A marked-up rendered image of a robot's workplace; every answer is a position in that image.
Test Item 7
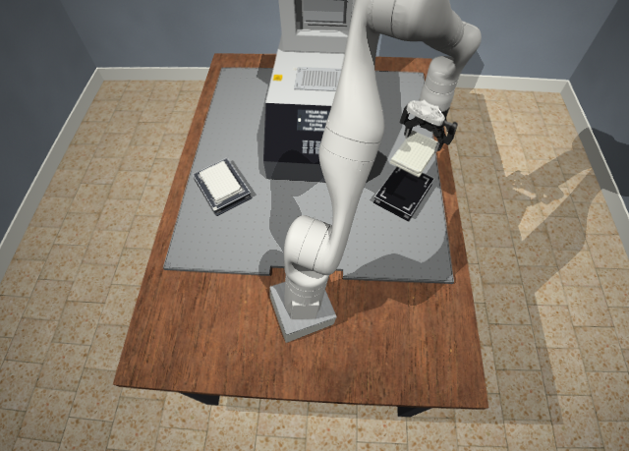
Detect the black rectangular frame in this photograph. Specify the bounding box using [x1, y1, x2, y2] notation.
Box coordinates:
[373, 166, 434, 221]

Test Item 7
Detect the cream rectangular well plate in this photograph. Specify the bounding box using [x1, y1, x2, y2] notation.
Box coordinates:
[390, 131, 437, 177]

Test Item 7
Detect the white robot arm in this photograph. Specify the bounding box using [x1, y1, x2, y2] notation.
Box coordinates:
[284, 0, 482, 319]

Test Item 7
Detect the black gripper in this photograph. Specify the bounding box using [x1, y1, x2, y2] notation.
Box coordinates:
[400, 104, 458, 152]

